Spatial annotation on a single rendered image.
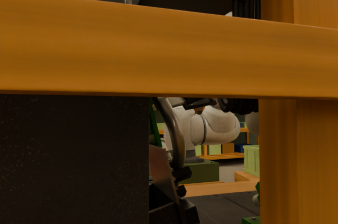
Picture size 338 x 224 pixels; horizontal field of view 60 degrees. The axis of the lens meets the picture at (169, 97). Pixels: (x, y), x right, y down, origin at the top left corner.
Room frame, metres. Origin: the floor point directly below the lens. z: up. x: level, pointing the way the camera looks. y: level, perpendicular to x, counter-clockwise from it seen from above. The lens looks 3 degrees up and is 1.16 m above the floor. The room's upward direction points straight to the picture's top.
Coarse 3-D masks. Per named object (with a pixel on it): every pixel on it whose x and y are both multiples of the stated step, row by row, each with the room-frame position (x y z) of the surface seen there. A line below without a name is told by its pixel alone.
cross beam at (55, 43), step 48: (0, 0) 0.25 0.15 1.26; (48, 0) 0.26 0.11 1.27; (96, 0) 0.27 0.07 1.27; (0, 48) 0.25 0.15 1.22; (48, 48) 0.26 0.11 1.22; (96, 48) 0.27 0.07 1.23; (144, 48) 0.29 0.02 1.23; (192, 48) 0.31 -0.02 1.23; (240, 48) 0.32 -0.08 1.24; (288, 48) 0.35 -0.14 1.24; (336, 48) 0.37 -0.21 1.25; (192, 96) 0.34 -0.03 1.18; (240, 96) 0.34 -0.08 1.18; (288, 96) 0.35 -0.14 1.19; (336, 96) 0.37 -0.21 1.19
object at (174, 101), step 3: (168, 99) 0.73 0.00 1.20; (171, 99) 0.73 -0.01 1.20; (174, 99) 0.73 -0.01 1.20; (177, 99) 0.73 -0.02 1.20; (180, 99) 0.73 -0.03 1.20; (171, 102) 0.72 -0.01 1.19; (174, 102) 0.72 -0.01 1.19; (177, 102) 0.72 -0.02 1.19; (180, 102) 0.72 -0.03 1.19; (183, 102) 0.72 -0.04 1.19; (156, 105) 0.71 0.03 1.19; (174, 105) 0.72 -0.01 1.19; (177, 105) 0.72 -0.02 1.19; (156, 108) 0.71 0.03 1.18
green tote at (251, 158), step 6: (246, 150) 1.89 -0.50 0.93; (252, 150) 1.82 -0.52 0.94; (258, 150) 1.75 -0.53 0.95; (246, 156) 1.89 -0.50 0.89; (252, 156) 1.82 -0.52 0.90; (258, 156) 1.76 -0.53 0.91; (246, 162) 1.89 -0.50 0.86; (252, 162) 1.82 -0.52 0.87; (258, 162) 1.76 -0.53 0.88; (246, 168) 1.89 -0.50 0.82; (252, 168) 1.82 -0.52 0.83; (258, 168) 1.77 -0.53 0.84; (252, 174) 1.82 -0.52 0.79; (258, 174) 1.76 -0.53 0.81
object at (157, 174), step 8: (152, 144) 0.70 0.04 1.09; (152, 152) 0.71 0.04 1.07; (160, 152) 0.64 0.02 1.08; (168, 152) 0.62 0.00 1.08; (152, 160) 0.73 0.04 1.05; (160, 160) 0.66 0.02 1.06; (168, 160) 0.62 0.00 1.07; (152, 168) 0.76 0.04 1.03; (160, 168) 0.68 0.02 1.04; (168, 168) 0.62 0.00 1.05; (152, 176) 0.78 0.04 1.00; (160, 176) 0.70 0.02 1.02; (168, 176) 0.63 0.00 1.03; (160, 184) 0.72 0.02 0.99; (168, 184) 0.65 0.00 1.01; (168, 192) 0.66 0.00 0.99; (176, 192) 0.62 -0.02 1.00; (176, 200) 0.62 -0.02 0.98
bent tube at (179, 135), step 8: (152, 104) 0.73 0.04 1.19; (160, 104) 0.68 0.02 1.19; (168, 104) 0.67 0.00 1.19; (160, 112) 0.68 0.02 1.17; (168, 112) 0.66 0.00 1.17; (168, 120) 0.65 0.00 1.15; (176, 120) 0.65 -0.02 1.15; (168, 128) 0.65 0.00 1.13; (176, 128) 0.64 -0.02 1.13; (176, 136) 0.64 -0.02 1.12; (176, 144) 0.65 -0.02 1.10; (184, 144) 0.65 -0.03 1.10; (176, 152) 0.66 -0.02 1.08; (184, 152) 0.66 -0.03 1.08; (176, 160) 0.67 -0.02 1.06; (184, 160) 0.68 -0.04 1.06; (176, 168) 0.69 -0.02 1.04; (176, 184) 0.76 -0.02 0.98
